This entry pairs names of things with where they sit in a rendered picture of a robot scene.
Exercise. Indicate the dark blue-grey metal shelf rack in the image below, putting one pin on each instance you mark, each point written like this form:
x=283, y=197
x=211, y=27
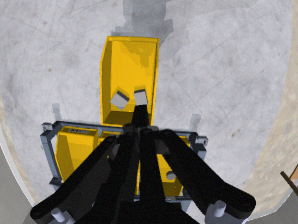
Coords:
x=50, y=130

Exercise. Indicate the grey metal block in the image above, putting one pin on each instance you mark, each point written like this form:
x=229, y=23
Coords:
x=119, y=100
x=140, y=97

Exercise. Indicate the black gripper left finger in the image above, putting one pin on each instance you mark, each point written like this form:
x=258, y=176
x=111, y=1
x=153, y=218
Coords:
x=76, y=195

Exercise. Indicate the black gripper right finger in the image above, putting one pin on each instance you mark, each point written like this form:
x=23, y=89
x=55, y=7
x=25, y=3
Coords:
x=221, y=202

